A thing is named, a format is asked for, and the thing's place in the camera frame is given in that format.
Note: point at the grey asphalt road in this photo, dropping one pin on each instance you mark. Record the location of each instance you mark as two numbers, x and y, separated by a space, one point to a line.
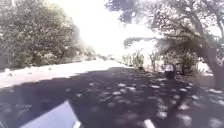
110 96

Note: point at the vehicle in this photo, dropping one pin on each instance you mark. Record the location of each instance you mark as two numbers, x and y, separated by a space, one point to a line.
169 71

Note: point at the robot's own part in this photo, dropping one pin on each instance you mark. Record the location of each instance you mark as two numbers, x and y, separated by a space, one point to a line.
149 123
77 124

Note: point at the row of trees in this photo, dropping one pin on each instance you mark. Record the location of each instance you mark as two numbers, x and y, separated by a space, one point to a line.
36 36
196 36

